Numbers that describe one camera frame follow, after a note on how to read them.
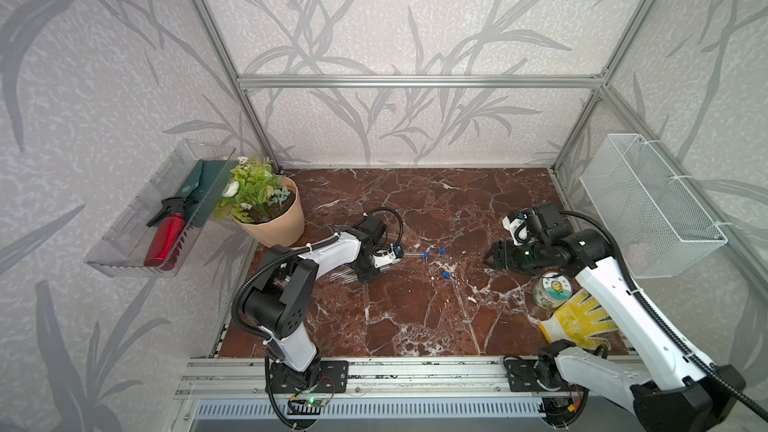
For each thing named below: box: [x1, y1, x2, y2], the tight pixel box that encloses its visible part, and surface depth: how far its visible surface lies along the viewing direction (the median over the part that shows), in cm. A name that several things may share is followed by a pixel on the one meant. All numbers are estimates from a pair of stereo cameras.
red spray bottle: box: [143, 197, 198, 270], surface depth 61 cm
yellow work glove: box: [538, 290, 616, 349], surface depth 82 cm
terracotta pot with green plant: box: [216, 154, 305, 248], surface depth 86 cm
